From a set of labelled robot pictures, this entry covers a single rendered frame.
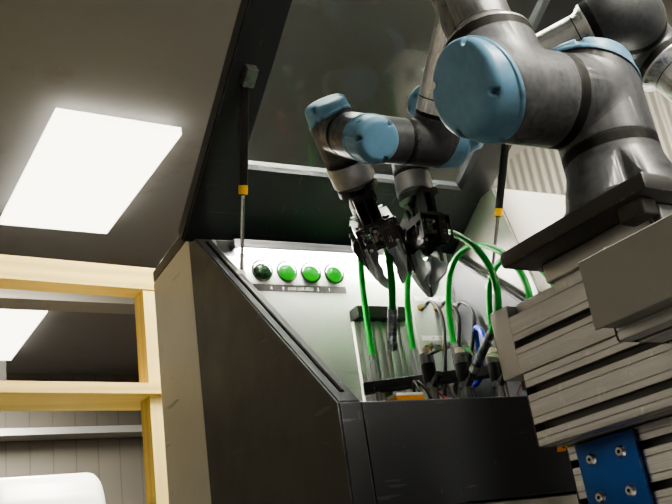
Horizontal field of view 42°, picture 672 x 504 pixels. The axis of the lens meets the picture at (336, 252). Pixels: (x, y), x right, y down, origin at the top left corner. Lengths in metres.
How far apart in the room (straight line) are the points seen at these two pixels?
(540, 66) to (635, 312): 0.33
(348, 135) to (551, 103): 0.41
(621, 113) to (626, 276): 0.30
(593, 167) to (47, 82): 3.33
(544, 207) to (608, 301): 1.38
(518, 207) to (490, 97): 1.18
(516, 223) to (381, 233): 0.68
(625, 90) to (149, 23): 2.89
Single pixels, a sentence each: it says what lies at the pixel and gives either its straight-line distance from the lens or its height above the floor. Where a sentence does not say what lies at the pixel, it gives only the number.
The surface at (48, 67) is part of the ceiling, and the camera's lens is 4.05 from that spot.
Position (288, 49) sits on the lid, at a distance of 1.80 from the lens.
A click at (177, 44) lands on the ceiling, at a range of 3.91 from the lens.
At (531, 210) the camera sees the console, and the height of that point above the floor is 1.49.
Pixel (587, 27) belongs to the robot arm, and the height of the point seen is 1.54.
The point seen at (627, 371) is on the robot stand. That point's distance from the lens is 1.00.
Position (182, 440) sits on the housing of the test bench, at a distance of 1.98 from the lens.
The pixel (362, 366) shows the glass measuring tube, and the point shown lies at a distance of 1.98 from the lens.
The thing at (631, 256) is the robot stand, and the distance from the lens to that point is 0.84.
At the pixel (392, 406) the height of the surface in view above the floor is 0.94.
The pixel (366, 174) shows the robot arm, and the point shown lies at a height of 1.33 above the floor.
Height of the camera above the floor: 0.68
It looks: 22 degrees up
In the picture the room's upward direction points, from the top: 9 degrees counter-clockwise
